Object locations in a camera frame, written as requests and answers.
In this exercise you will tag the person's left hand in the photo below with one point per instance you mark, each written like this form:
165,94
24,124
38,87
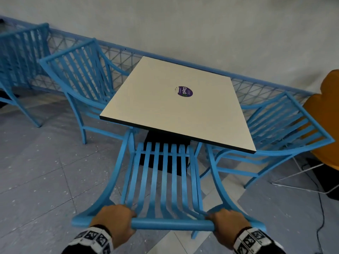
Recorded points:
114,222

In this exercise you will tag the black wristband with marker tags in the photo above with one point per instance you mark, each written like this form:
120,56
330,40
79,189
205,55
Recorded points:
92,240
257,242

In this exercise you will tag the person's right hand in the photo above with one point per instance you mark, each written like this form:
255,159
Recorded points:
230,224

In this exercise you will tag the blue mesh railing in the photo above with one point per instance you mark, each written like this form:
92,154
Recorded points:
79,38

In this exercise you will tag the purple round sticker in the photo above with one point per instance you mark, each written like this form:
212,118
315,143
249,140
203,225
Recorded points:
185,91

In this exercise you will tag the blue slatted metal chair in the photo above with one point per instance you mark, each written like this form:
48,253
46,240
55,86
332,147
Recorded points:
23,31
66,50
172,224
291,150

